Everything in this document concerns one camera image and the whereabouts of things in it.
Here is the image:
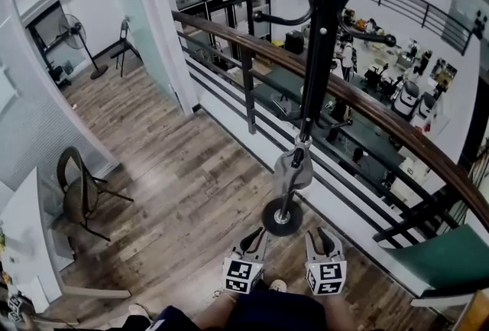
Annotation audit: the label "grey cloth cap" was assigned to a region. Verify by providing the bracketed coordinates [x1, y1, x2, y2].
[272, 148, 315, 193]

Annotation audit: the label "white machine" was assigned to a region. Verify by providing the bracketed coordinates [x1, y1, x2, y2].
[391, 80, 419, 121]
[418, 92, 439, 118]

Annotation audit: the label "person's dark shorts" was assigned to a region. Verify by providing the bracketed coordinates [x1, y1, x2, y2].
[225, 289, 329, 331]

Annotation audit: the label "black standing fan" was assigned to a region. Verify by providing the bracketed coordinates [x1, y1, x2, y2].
[57, 13, 110, 80]

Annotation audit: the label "spare hand-held gripper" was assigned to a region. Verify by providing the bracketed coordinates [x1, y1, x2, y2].
[6, 294, 25, 323]

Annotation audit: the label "black railing with wooden handrail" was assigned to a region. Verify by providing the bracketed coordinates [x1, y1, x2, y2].
[171, 10, 489, 251]

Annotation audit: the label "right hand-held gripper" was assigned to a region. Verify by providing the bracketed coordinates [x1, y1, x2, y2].
[304, 226, 348, 297]

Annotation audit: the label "person's left forearm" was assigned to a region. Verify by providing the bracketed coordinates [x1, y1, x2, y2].
[196, 289, 240, 331]

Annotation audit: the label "brown wicker chair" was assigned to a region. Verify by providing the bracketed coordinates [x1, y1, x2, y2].
[57, 146, 135, 243]

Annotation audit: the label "white table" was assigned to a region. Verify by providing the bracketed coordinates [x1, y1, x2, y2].
[0, 167, 131, 323]

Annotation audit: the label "frosted glass partition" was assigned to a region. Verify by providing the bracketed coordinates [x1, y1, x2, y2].
[102, 0, 181, 109]

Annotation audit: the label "cluster of black wall discs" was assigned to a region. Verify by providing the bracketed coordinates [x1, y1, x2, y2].
[472, 10, 488, 41]

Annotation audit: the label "person's navy top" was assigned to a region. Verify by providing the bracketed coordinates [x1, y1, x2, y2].
[147, 305, 200, 331]

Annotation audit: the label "person's right forearm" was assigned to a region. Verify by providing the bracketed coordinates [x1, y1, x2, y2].
[324, 291, 362, 331]

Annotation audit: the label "black metal coat rack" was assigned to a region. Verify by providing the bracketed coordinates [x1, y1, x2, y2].
[244, 0, 421, 238]

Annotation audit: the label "green panel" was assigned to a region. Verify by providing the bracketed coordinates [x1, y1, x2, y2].
[381, 224, 489, 298]

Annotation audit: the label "black balcony railing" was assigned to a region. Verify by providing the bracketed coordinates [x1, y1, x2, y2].
[297, 0, 475, 56]

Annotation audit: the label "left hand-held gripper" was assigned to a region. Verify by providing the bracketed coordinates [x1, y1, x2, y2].
[222, 226, 270, 295]

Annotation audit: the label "wooden board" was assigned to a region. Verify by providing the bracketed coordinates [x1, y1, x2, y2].
[452, 289, 489, 331]

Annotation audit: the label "black box cabinet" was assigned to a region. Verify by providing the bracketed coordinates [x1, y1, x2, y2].
[284, 30, 306, 56]

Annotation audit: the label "black framed cabinet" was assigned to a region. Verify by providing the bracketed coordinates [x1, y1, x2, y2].
[25, 0, 83, 88]

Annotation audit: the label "black folding chair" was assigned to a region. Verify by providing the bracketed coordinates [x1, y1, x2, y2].
[110, 18, 144, 78]

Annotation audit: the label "pale shoe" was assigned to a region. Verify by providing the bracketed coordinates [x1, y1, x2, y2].
[128, 303, 151, 321]

